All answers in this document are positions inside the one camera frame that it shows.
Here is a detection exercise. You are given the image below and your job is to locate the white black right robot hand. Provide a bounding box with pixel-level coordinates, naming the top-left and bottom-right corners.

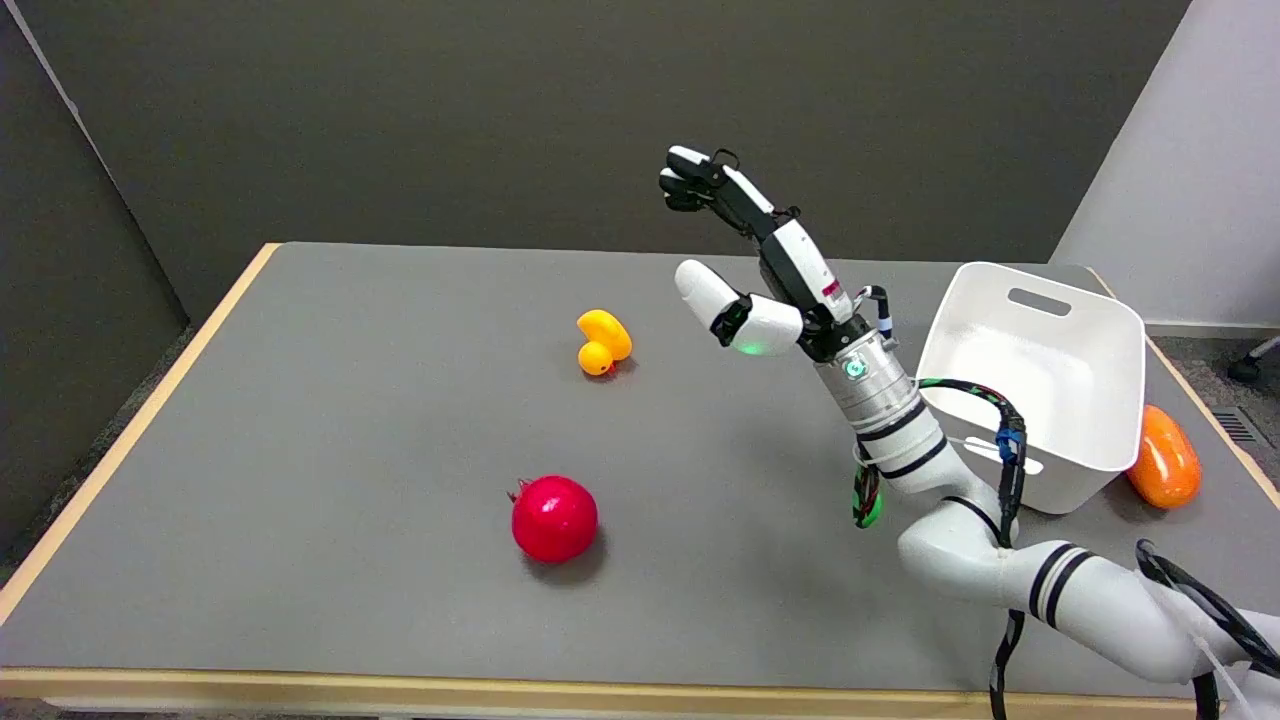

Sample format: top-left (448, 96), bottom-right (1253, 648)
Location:
top-left (658, 145), bottom-right (869, 363)

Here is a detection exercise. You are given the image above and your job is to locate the yellow rubber duck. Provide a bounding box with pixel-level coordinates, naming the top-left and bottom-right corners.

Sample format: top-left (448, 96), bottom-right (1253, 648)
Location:
top-left (576, 309), bottom-right (634, 378)

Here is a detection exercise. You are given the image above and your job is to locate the white plastic bin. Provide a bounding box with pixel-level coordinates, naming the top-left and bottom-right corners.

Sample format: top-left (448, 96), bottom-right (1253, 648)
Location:
top-left (915, 262), bottom-right (1147, 516)

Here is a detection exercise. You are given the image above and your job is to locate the red pomegranate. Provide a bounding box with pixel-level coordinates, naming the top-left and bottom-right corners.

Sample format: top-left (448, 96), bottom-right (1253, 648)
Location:
top-left (508, 475), bottom-right (600, 564)

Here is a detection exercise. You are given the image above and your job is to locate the orange bell pepper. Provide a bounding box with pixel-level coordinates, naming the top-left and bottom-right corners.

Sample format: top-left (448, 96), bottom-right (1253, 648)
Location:
top-left (1127, 404), bottom-right (1203, 510)

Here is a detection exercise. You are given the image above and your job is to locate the black chair caster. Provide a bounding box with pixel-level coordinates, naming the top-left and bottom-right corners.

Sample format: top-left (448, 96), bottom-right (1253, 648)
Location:
top-left (1227, 336), bottom-right (1280, 385)

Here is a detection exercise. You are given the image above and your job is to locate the floor vent grille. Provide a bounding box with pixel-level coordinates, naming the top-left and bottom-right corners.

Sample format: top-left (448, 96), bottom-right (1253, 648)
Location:
top-left (1213, 408), bottom-right (1263, 446)

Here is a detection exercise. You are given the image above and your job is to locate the black green braided cable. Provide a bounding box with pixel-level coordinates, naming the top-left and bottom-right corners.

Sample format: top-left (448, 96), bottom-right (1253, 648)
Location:
top-left (852, 378), bottom-right (1029, 720)

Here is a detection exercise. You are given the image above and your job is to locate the black cable loop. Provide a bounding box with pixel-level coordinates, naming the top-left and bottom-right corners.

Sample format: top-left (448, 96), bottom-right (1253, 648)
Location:
top-left (1136, 539), bottom-right (1280, 720)

